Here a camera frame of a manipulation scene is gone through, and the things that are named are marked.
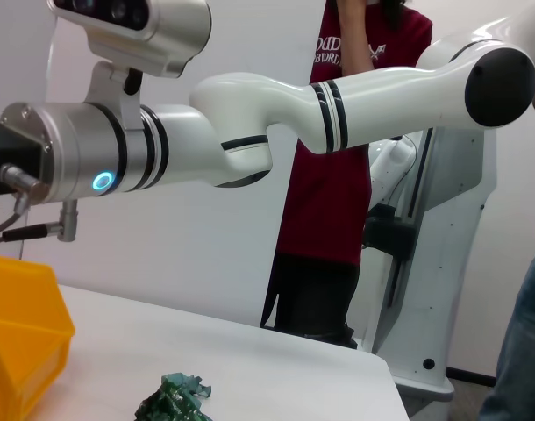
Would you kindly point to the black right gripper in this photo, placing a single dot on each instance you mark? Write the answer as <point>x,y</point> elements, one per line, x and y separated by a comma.
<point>4,144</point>

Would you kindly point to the green plastic wrapper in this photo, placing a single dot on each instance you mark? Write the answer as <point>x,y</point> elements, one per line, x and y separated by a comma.
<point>175,397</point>

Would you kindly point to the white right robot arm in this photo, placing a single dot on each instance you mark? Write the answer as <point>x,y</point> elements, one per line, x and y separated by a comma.
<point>294,109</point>

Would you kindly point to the yellow plastic bin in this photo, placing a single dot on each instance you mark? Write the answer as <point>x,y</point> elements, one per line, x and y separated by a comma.
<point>17,333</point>

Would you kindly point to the person in red shirt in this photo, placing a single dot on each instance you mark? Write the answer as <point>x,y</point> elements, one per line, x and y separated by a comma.
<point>333,197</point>

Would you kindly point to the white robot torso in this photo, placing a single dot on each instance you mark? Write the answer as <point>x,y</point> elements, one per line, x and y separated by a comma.
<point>392,162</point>

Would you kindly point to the black lift carriage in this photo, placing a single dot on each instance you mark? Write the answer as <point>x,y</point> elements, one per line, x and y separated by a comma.
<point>390,232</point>

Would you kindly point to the grey-white lift column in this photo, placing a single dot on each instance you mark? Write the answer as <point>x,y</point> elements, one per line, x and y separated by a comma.
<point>460,263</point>

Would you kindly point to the person in blue jeans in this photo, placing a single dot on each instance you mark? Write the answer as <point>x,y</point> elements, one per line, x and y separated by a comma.
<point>522,342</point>

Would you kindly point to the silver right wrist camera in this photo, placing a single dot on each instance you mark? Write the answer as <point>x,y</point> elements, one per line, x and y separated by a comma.
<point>162,35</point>

